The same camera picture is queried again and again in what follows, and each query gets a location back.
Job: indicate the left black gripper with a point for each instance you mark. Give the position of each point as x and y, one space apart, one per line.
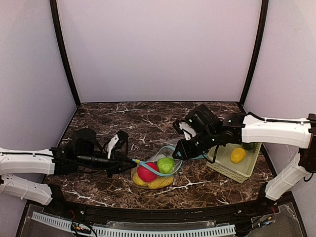
114 163

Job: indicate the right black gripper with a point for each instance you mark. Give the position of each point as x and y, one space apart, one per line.
188 144

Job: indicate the green toy fruit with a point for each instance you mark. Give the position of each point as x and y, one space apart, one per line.
165 165

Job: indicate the red toy fruit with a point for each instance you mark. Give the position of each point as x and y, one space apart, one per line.
145 174

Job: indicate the clear zip bag blue zipper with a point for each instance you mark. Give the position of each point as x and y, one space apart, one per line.
164 152

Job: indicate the yellow toy pear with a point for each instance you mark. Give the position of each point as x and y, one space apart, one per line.
160 182

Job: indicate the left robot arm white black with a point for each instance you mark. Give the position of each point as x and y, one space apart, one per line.
82 154

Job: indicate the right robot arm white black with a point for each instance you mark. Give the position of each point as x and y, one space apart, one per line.
204 130

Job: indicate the yellow toy lemon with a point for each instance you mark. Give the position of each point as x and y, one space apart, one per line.
237 155

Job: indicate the pale green plastic basket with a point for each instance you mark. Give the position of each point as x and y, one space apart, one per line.
241 171

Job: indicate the white slotted cable duct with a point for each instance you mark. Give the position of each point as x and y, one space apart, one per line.
126 230

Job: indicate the black front table rail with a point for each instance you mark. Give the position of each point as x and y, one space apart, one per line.
235 213

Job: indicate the right black frame post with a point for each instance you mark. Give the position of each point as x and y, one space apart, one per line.
256 51

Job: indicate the black frame post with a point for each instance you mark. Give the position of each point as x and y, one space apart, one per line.
62 51
256 51

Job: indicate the left black frame post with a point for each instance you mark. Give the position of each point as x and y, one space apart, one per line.
62 51

